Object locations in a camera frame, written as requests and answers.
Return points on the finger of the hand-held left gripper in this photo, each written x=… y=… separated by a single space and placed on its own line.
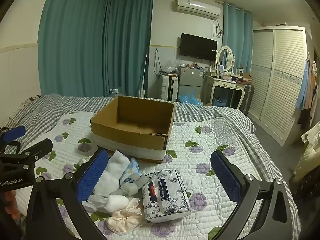
x=15 y=132
x=37 y=147

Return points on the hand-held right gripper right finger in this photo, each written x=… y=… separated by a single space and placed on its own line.
x=225 y=177

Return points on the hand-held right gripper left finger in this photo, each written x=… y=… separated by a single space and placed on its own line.
x=91 y=177

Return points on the white socks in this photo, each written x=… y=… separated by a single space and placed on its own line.
x=112 y=172

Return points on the white cloth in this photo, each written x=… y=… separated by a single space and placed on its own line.
x=116 y=202
x=93 y=201

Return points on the pale grey cloth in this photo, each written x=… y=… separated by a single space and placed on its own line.
x=132 y=187

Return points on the brown cardboard box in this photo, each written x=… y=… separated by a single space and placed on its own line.
x=125 y=140

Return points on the cream cloth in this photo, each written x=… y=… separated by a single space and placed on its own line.
x=125 y=217

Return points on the floral print tissue pack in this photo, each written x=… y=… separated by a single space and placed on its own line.
x=167 y=197

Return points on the person's left hand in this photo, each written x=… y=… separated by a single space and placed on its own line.
x=10 y=202

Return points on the floral white quilt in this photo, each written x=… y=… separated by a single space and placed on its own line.
x=200 y=155

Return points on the bed with floral quilt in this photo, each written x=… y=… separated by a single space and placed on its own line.
x=45 y=110

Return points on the dark suitcase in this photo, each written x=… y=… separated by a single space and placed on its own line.
x=248 y=98

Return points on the blue plastic bag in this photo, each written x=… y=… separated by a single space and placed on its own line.
x=190 y=99

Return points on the pile of pale clothes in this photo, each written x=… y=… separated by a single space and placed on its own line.
x=308 y=160

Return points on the white dressing table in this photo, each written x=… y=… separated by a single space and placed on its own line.
x=225 y=83

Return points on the silver small fridge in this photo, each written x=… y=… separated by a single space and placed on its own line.
x=191 y=80

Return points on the teal curtain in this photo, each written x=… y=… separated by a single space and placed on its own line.
x=130 y=42
x=72 y=42
x=237 y=37

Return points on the white ribbed suitcase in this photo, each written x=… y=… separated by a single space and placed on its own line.
x=165 y=87

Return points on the white mop pole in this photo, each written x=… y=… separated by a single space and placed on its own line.
x=143 y=80

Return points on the white louvred wardrobe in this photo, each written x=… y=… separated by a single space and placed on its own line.
x=277 y=80

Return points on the white oval vanity mirror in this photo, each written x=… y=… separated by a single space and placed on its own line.
x=225 y=58

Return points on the hanging blue garment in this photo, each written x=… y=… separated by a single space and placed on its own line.
x=303 y=85

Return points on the clear plastic bag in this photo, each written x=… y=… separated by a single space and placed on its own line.
x=171 y=66

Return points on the hanging pale clothes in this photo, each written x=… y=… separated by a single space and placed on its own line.
x=313 y=87

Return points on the white air conditioner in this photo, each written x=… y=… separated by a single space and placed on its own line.
x=197 y=8

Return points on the black wall television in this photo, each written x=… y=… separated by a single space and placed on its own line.
x=198 y=46

